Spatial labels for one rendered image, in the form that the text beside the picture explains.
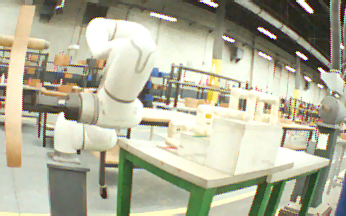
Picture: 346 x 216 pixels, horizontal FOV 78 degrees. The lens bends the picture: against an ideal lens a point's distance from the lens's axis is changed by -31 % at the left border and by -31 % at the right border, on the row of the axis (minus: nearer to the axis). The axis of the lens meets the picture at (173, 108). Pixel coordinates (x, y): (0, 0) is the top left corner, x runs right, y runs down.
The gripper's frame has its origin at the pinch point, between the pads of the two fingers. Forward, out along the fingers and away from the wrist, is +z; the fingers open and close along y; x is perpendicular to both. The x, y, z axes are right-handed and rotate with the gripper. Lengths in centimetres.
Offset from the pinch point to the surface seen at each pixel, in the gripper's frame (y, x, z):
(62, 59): 333, 141, -94
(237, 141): -17, -10, -66
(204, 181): -14, -22, -54
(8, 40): -6.6, 15.8, 6.8
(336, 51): -25, 61, -220
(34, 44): -6.4, 15.4, -2.3
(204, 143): -2, -9, -66
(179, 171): -2, -18, -54
